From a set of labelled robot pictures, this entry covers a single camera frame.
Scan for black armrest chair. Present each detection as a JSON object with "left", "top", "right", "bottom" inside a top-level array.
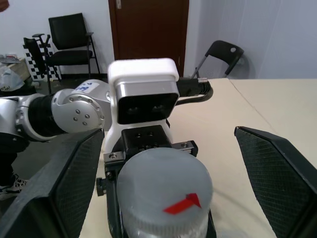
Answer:
[{"left": 46, "top": 12, "right": 101, "bottom": 94}]

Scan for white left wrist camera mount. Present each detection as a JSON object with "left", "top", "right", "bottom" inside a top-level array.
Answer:
[{"left": 103, "top": 58, "right": 179, "bottom": 154}]

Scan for grey folding chair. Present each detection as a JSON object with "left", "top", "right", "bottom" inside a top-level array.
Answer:
[{"left": 190, "top": 40, "right": 245, "bottom": 79}]

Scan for black white checkerboard panel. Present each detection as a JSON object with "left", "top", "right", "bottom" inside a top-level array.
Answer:
[{"left": 23, "top": 37, "right": 62, "bottom": 82}]

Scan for grey jar lid red arrow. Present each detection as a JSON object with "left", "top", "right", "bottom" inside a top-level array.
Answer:
[{"left": 116, "top": 147, "right": 214, "bottom": 238}]

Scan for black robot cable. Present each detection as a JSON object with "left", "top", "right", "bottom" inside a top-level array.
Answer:
[{"left": 176, "top": 76, "right": 214, "bottom": 106}]

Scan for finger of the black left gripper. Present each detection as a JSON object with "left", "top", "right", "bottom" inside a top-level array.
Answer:
[
  {"left": 106, "top": 173, "right": 127, "bottom": 238},
  {"left": 206, "top": 209, "right": 218, "bottom": 238}
]

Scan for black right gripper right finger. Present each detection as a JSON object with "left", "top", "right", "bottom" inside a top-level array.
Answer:
[{"left": 234, "top": 125, "right": 317, "bottom": 238}]

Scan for white sneaker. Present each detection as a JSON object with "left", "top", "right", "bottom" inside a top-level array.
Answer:
[{"left": 0, "top": 173, "right": 28, "bottom": 202}]

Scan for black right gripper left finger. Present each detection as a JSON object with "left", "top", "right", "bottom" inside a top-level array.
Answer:
[{"left": 0, "top": 128, "right": 105, "bottom": 238}]

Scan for brown wooden door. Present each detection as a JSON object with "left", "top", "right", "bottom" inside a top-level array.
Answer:
[{"left": 107, "top": 0, "right": 190, "bottom": 78}]

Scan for white plastic bag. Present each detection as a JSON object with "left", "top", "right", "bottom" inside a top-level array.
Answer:
[{"left": 0, "top": 65, "right": 26, "bottom": 93}]

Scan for person's leg dark trousers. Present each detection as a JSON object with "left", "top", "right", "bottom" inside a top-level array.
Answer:
[{"left": 0, "top": 131, "right": 31, "bottom": 189}]

